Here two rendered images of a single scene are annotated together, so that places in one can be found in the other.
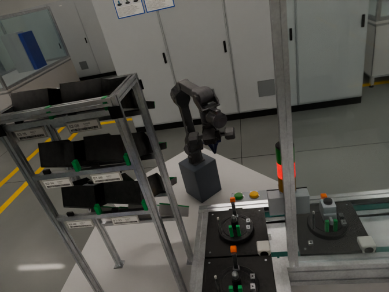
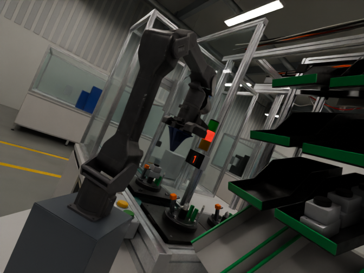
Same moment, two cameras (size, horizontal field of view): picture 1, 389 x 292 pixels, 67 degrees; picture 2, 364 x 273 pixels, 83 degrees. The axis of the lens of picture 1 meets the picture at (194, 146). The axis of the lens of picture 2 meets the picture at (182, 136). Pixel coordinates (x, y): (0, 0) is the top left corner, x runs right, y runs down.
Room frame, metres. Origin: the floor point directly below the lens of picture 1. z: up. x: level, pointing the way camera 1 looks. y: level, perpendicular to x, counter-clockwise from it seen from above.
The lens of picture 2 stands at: (1.49, 0.38, 1.27)
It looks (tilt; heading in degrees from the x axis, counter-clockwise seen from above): 1 degrees up; 224
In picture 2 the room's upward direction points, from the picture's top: 24 degrees clockwise
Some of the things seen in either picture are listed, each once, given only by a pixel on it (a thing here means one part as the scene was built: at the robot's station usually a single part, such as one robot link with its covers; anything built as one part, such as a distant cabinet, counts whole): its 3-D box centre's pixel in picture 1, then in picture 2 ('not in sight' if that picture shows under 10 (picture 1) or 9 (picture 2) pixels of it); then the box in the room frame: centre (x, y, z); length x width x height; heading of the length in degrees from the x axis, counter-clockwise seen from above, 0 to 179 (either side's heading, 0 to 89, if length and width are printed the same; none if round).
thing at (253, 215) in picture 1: (234, 222); (183, 212); (0.83, -0.08, 1.01); 0.24 x 0.24 x 0.13; 77
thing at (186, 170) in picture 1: (200, 176); (70, 255); (1.27, 0.01, 0.96); 0.14 x 0.14 x 0.20; 31
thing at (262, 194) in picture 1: (254, 200); (118, 212); (1.02, -0.21, 0.93); 0.21 x 0.07 x 0.06; 77
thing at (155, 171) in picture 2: not in sight; (156, 170); (0.75, -0.41, 1.06); 0.08 x 0.04 x 0.07; 167
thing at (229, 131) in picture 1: (210, 128); (186, 117); (1.03, -0.08, 1.33); 0.19 x 0.06 x 0.08; 77
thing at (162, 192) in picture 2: not in sight; (147, 187); (0.76, -0.41, 0.96); 0.24 x 0.24 x 0.02; 77
